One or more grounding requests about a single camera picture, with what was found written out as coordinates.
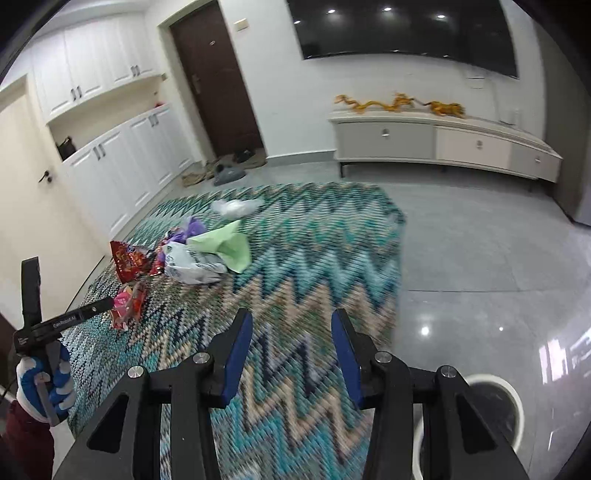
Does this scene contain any person's left hand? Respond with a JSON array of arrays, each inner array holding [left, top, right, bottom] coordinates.
[[17, 344, 77, 424]]

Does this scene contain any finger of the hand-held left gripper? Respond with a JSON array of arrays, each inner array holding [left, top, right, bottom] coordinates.
[[81, 297, 115, 320]]

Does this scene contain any pink and red wrapper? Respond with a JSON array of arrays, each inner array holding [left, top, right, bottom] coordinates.
[[110, 281, 147, 330]]

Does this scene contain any white lower cabinet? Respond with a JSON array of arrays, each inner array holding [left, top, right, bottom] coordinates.
[[62, 102, 197, 241]]

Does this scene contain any clear plastic bag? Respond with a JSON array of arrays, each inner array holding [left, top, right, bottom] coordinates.
[[211, 198, 264, 219]]

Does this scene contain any white upper wall cabinet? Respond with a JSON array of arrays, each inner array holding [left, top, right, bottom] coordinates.
[[30, 11, 160, 123]]

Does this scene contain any purple plastic bag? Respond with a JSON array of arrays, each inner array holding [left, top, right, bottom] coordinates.
[[164, 216, 206, 245]]

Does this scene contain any grey slipper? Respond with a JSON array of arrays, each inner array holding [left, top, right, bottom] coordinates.
[[212, 162, 247, 186]]

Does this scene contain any green paper sheet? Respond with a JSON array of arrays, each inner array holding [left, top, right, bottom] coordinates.
[[186, 220, 251, 273]]

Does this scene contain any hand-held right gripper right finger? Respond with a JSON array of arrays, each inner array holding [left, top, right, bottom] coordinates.
[[331, 308, 532, 480]]

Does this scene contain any large red snack packet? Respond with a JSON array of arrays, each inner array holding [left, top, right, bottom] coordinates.
[[109, 240, 167, 283]]

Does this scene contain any person's left forearm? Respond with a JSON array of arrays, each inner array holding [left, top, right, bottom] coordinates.
[[4, 399, 56, 480]]

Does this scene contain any white television cabinet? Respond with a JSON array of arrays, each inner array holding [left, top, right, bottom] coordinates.
[[328, 111, 564, 183]]

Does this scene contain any beige doormat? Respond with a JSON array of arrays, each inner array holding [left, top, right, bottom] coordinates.
[[181, 159, 266, 187]]

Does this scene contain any white printed plastic bag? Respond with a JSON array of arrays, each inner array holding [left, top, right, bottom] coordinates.
[[161, 242, 228, 284]]

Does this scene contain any zigzag patterned cloth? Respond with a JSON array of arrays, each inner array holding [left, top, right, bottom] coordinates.
[[60, 181, 407, 480]]

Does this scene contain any white bin with black liner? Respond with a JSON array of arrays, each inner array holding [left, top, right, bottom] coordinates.
[[412, 374, 526, 480]]

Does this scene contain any orange tiger decoration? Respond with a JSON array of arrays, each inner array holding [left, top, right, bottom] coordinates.
[[424, 100, 466, 117]]

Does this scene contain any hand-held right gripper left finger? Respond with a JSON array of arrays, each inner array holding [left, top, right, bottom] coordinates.
[[53, 308, 254, 480]]

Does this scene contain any black wall television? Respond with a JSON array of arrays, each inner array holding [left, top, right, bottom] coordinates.
[[286, 0, 520, 78]]

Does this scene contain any brown entrance door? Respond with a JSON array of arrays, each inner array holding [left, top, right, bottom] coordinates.
[[170, 0, 265, 160]]

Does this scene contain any cream door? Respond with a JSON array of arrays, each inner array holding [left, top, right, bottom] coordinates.
[[0, 76, 106, 319]]

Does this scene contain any orange dragon decoration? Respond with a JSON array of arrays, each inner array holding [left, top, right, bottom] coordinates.
[[335, 92, 419, 114]]

